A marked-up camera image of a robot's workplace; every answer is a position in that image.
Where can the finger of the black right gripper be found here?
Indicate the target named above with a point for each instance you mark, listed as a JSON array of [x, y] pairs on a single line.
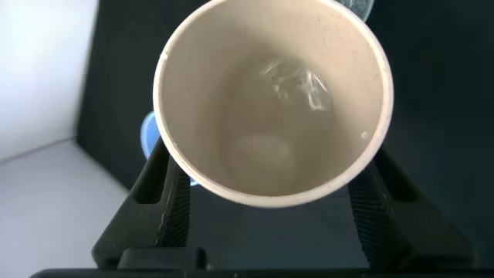
[[401, 220]]

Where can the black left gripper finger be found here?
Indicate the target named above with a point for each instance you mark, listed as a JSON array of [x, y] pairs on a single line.
[[154, 216]]

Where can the beige plastic cup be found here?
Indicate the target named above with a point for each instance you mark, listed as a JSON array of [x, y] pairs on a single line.
[[270, 116]]

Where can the light blue plastic cup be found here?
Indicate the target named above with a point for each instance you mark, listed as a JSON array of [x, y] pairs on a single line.
[[148, 133]]

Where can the teal green plastic cup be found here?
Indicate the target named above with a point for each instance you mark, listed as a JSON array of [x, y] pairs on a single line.
[[359, 8]]

